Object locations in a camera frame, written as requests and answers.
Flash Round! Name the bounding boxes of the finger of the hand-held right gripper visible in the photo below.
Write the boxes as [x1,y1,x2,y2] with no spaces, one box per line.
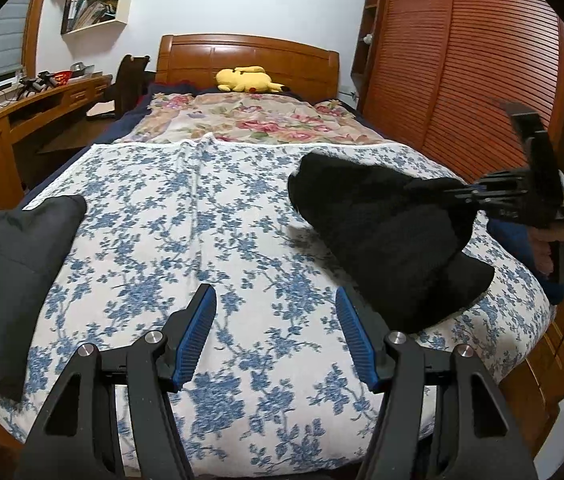
[454,170,530,196]
[462,193,519,221]

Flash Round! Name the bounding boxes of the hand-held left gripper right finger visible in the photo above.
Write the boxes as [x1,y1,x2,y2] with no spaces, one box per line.
[336,288,538,480]

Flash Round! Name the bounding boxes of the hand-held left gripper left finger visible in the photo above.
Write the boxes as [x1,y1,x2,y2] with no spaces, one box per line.
[14,284,217,480]

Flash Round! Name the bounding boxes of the black garment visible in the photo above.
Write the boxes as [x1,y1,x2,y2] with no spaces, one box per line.
[287,151,496,335]

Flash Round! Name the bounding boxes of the dark grey garment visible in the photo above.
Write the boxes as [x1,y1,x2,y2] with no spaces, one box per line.
[0,193,87,402]

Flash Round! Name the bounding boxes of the blue cloth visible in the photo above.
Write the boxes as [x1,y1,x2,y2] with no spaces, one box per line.
[486,217,564,307]

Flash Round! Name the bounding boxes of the blue floral blanket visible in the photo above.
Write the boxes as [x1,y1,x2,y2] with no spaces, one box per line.
[0,132,559,478]

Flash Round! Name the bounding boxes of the wooden slatted wardrobe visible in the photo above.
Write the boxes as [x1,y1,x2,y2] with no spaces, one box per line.
[349,0,564,226]

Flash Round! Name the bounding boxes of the pink floral quilt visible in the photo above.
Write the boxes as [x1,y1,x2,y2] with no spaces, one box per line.
[120,91,390,147]

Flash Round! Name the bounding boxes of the navy bed sheet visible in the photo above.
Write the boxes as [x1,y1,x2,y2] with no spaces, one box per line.
[20,82,207,211]

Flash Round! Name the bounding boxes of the dark wooden chair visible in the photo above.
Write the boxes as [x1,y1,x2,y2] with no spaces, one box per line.
[106,53,153,122]

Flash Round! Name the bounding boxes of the yellow plush toy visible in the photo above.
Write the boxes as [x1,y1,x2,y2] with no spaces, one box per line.
[215,65,285,95]

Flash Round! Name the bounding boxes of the wooden headboard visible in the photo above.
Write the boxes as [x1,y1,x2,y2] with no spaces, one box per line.
[155,33,341,102]

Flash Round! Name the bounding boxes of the desk clutter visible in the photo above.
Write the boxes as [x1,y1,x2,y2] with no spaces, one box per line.
[0,61,96,121]

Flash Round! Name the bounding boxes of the wooden bed frame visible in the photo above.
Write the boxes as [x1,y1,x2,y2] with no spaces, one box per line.
[498,280,564,448]

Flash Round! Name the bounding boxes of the wooden window frame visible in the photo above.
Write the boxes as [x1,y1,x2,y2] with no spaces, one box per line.
[20,0,58,77]

